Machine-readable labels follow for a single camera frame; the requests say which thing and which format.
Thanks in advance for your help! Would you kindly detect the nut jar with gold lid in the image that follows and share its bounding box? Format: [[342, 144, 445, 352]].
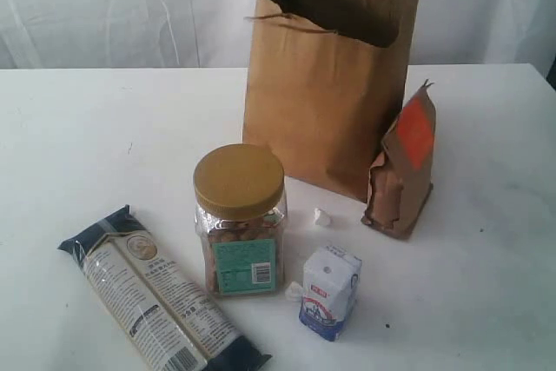
[[193, 143, 288, 296]]

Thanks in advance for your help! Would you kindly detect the brown paper shopping bag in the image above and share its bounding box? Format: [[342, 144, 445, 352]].
[[242, 0, 419, 201]]

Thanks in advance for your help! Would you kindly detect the brown orange coffee pouch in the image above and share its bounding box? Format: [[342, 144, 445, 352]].
[[361, 81, 436, 241]]

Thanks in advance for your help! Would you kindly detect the white paper scrap near jar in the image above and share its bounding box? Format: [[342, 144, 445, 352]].
[[314, 208, 332, 227]]

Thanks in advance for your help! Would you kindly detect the white blue salt packet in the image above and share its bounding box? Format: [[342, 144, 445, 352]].
[[299, 245, 362, 341]]

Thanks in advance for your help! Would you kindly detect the white backdrop curtain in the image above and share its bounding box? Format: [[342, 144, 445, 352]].
[[1, 0, 555, 74]]

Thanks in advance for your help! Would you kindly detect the dark noodle package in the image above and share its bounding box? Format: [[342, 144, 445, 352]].
[[58, 206, 272, 371]]

